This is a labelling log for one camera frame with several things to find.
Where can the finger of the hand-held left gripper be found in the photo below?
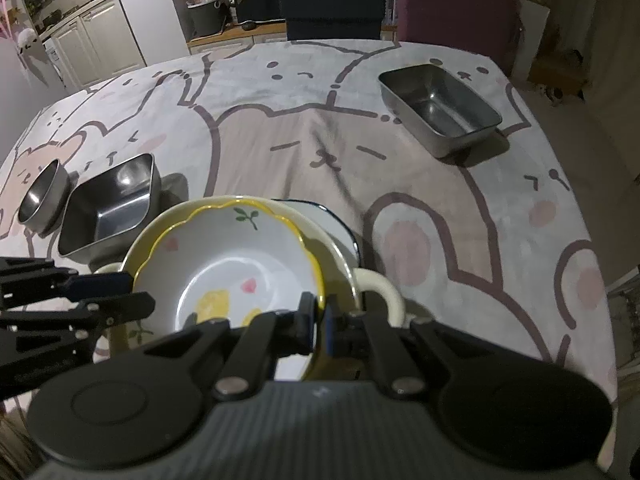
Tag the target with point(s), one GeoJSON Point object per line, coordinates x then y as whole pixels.
{"type": "Point", "coordinates": [102, 285]}
{"type": "Point", "coordinates": [125, 306]}

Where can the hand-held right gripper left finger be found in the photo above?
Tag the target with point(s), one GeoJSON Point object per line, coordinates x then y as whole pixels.
{"type": "Point", "coordinates": [306, 327]}

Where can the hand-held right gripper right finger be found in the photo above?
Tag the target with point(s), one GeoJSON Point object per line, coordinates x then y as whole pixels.
{"type": "Point", "coordinates": [329, 332]}

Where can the large steel rectangular tray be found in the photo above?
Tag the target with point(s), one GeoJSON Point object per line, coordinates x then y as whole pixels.
{"type": "Point", "coordinates": [115, 215]}

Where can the floral bowl with yellow rim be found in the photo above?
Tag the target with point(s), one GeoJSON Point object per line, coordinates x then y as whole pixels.
{"type": "Point", "coordinates": [225, 260]}

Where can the round steel bowl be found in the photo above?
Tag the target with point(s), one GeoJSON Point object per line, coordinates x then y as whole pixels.
{"type": "Point", "coordinates": [42, 195]}

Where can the white square leaf-print plate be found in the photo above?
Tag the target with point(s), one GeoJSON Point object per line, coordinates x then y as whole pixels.
{"type": "Point", "coordinates": [325, 217]}

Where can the bear-print tablecloth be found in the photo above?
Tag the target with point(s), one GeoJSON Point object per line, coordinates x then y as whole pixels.
{"type": "Point", "coordinates": [300, 150]}

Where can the white base cabinets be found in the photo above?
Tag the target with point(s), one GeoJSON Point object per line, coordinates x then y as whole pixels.
{"type": "Point", "coordinates": [100, 45]}

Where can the small steel rectangular container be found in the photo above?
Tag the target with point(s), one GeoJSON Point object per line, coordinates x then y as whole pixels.
{"type": "Point", "coordinates": [445, 110]}

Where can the white plush toy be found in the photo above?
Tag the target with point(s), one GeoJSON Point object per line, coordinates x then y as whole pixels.
{"type": "Point", "coordinates": [26, 40]}

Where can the tall white cabinet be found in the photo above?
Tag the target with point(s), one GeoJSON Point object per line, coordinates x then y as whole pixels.
{"type": "Point", "coordinates": [145, 5]}

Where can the grey bin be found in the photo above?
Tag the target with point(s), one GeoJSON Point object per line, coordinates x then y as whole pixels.
{"type": "Point", "coordinates": [205, 20]}

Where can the small black object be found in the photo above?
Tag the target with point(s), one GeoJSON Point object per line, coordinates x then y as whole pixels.
{"type": "Point", "coordinates": [248, 24]}

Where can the wooden low cabinet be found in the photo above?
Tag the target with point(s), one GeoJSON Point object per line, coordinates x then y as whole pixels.
{"type": "Point", "coordinates": [260, 30]}

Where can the dark blue chair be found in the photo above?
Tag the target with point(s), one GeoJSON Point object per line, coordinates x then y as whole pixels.
{"type": "Point", "coordinates": [330, 0]}

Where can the wooden stool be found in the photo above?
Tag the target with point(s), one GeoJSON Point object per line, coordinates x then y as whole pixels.
{"type": "Point", "coordinates": [555, 70]}

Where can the maroon chair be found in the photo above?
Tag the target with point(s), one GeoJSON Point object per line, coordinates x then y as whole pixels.
{"type": "Point", "coordinates": [460, 10]}

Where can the white board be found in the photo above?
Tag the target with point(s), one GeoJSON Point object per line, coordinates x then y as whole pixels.
{"type": "Point", "coordinates": [532, 35]}

